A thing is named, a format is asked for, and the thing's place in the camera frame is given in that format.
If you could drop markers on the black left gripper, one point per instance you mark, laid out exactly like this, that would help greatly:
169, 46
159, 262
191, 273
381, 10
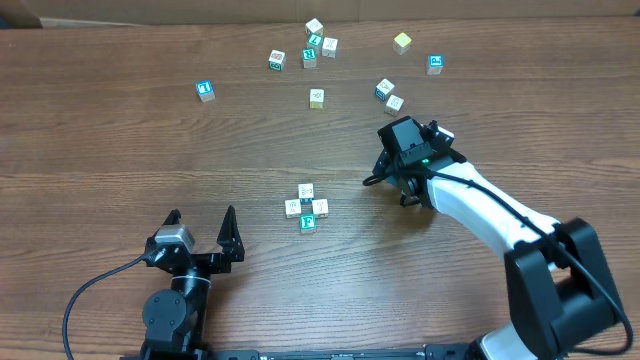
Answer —
201, 259

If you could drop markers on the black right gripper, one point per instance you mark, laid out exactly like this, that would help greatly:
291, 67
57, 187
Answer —
382, 167

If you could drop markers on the wooden block hook drawing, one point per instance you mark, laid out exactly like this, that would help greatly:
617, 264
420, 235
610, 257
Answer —
293, 208

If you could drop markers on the green F wooden block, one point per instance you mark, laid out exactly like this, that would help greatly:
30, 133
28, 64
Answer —
307, 223

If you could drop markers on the wooden block acorn drawing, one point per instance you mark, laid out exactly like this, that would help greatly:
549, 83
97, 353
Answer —
320, 208

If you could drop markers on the wooden block red U side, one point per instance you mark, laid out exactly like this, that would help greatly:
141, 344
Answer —
306, 192

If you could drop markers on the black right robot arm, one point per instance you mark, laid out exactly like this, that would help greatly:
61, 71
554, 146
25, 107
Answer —
562, 295

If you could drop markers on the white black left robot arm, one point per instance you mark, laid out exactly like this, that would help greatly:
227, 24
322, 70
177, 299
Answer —
175, 317

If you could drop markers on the wooden block blue edge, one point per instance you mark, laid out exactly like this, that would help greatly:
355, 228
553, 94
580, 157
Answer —
384, 89

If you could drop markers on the blue P wooden block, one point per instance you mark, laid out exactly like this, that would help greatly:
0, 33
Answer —
435, 64

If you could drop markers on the yellow top wooden block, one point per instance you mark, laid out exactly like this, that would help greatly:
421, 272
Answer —
401, 43

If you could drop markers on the wooden block yellow side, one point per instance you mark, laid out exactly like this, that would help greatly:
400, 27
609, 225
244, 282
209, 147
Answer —
316, 98

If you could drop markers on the wooden block blue side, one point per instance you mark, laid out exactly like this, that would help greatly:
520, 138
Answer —
329, 47

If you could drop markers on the blue I wooden block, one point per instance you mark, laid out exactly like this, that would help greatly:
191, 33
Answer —
205, 91

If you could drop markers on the green R wooden block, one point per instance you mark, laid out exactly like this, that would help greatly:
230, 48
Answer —
309, 58

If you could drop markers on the green L wooden block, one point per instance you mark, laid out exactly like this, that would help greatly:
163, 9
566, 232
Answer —
315, 42

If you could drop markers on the plain wooden block top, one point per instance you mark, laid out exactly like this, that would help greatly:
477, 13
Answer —
314, 26

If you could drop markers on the wooden block green B side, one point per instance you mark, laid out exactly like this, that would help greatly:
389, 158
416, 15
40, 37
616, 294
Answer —
277, 60

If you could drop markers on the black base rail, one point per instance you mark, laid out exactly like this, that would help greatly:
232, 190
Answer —
350, 354

